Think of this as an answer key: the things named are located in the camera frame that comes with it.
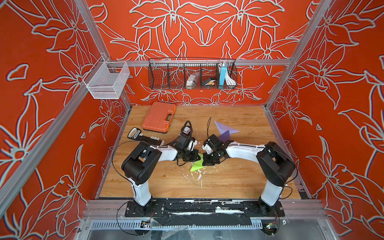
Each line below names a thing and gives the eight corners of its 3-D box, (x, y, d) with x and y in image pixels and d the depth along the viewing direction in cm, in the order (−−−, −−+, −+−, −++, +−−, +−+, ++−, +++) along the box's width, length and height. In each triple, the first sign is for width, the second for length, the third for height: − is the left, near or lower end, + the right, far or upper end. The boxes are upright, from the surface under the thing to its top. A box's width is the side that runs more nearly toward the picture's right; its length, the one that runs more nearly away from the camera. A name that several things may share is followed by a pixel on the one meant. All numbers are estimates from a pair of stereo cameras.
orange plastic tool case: (141, 130, 106) (139, 126, 103) (153, 105, 123) (152, 100, 119) (167, 134, 104) (166, 130, 100) (176, 108, 120) (176, 104, 117)
